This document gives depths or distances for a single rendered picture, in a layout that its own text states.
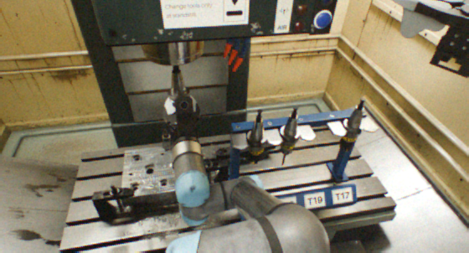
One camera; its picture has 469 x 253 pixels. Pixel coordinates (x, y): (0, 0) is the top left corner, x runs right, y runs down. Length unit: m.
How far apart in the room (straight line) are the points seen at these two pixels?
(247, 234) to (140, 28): 0.39
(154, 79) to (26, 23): 0.70
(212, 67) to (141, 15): 0.83
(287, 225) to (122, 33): 0.42
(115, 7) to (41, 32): 1.25
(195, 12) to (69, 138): 1.61
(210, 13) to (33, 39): 1.36
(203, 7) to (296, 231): 0.40
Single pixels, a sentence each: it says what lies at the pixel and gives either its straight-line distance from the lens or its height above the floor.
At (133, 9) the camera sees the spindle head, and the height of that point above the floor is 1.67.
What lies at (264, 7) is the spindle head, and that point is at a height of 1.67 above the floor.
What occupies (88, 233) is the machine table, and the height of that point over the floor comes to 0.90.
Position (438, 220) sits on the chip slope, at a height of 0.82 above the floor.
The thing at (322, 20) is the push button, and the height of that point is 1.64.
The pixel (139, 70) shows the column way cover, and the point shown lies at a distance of 1.36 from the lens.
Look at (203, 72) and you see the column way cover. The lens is 1.38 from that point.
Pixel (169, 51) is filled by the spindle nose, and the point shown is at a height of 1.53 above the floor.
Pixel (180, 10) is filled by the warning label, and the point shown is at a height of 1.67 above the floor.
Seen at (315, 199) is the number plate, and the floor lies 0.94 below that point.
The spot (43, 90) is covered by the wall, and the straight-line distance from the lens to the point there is 2.00.
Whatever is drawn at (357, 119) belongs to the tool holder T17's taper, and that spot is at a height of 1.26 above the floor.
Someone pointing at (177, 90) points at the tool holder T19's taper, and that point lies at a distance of 0.88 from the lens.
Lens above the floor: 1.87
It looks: 41 degrees down
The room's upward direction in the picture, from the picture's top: 2 degrees clockwise
